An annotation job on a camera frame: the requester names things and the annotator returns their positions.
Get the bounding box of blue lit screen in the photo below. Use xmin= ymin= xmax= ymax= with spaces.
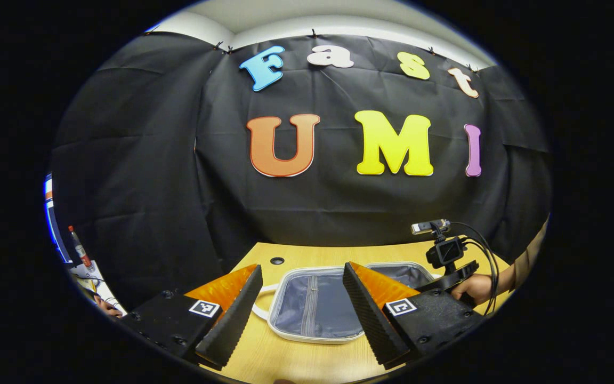
xmin=44 ymin=172 xmax=71 ymax=266

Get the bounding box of black backdrop cloth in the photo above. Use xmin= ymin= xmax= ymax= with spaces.
xmin=51 ymin=31 xmax=553 ymax=313

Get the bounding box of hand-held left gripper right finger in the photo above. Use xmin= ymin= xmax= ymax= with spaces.
xmin=342 ymin=261 xmax=487 ymax=371

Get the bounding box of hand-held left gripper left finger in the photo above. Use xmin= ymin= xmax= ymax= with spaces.
xmin=120 ymin=264 xmax=264 ymax=371

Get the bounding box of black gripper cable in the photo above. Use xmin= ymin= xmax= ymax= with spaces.
xmin=448 ymin=221 xmax=501 ymax=316

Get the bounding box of small red white bottle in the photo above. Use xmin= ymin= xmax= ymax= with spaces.
xmin=68 ymin=225 xmax=94 ymax=269

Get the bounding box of white side table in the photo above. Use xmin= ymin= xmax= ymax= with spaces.
xmin=69 ymin=260 xmax=127 ymax=316

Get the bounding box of white suitcase with grey lining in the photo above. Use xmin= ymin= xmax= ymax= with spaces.
xmin=252 ymin=261 xmax=442 ymax=345

